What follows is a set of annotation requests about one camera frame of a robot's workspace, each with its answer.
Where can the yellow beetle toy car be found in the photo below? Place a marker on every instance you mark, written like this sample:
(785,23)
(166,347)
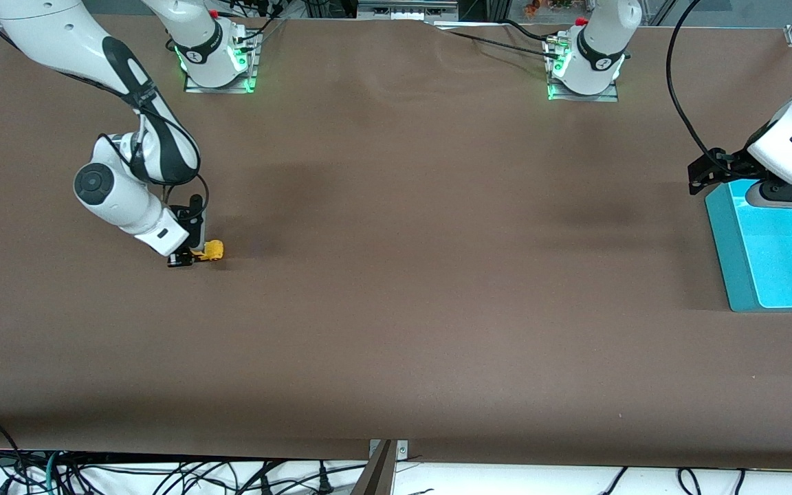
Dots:
(212,251)

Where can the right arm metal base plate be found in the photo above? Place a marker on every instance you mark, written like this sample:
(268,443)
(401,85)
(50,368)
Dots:
(251,69)

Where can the silver metal table bracket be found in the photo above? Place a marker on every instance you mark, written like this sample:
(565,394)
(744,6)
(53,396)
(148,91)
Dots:
(403,450)

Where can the small orange item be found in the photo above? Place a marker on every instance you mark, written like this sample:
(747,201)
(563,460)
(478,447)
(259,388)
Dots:
(540,7)

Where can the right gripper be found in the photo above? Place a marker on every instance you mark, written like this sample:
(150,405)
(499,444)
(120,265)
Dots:
(196,230)

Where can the teal plastic bin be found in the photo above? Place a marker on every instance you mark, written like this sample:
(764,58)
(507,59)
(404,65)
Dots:
(781,261)

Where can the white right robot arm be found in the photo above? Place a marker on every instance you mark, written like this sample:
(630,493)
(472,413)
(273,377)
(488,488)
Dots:
(104,185)

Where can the dark brown support beam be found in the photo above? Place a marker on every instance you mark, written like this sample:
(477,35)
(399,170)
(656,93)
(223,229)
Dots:
(377,478)

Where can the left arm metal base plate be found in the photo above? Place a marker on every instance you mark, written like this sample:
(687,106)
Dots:
(612,96)

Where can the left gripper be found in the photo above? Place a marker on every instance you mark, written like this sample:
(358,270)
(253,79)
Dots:
(736,163)

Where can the brown table cover sheet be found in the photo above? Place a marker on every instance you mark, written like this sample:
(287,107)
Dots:
(396,275)

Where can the grey aluminium frame beam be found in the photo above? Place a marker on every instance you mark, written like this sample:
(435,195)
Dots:
(406,9)

